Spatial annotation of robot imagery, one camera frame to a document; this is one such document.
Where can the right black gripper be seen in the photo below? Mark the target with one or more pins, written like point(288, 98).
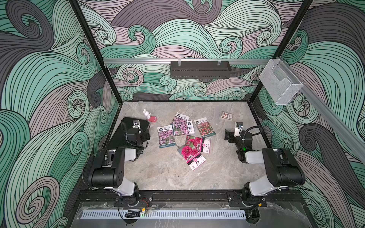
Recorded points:
point(231, 136)

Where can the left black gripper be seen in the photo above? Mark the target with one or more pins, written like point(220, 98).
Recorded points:
point(143, 134)

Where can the purple flower seed packet front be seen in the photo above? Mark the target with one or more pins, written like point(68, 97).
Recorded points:
point(166, 136)

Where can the purple flower seed packet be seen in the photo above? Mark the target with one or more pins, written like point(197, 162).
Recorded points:
point(182, 125)
point(166, 136)

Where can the red flower green seed packet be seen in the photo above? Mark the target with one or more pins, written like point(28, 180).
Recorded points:
point(204, 127)

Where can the pink flower packet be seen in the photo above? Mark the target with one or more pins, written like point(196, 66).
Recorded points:
point(203, 145)

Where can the purple flower seed packet back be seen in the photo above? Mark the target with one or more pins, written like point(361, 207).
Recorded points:
point(182, 125)

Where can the pink carnation seed packet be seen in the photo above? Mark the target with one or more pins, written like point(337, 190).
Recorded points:
point(192, 156)

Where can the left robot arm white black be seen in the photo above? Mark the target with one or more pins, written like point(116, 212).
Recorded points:
point(107, 171)

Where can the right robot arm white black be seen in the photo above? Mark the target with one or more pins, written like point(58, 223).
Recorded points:
point(282, 171)

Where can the pink small case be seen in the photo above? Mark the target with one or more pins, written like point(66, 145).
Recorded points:
point(153, 119)

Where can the white rabbit figurine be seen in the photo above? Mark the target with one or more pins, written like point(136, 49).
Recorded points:
point(147, 114)

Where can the small red white card box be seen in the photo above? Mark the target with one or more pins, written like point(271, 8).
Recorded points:
point(227, 116)

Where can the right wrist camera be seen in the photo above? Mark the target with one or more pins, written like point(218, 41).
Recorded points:
point(238, 128)

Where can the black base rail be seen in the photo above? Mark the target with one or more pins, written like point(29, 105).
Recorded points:
point(160, 198)

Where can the clear plastic wall holder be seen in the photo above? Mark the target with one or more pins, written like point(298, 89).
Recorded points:
point(280, 81)

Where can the white slotted cable duct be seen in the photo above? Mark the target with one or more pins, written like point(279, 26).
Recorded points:
point(167, 214)

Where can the black wall tray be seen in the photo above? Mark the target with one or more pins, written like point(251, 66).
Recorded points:
point(200, 70)

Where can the aluminium rail back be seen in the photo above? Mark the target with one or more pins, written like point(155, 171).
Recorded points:
point(168, 61)

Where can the aluminium rail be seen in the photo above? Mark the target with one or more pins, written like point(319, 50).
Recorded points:
point(168, 61)
point(326, 100)

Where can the aluminium rail right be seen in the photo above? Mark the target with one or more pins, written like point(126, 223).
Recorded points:
point(326, 100)

